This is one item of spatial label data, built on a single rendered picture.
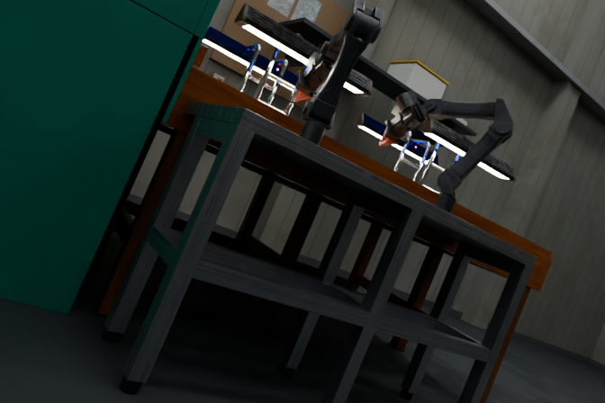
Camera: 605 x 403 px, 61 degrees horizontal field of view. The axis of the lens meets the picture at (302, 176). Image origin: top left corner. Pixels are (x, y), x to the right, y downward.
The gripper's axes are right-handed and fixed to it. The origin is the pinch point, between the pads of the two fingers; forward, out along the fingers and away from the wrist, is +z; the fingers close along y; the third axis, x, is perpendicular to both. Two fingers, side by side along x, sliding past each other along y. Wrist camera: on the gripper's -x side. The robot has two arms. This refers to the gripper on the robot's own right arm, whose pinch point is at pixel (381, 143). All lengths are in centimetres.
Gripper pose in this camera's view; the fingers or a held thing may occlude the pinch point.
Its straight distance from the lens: 200.6
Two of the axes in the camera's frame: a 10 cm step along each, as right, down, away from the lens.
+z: -5.9, 4.8, 6.5
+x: -0.2, 8.0, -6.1
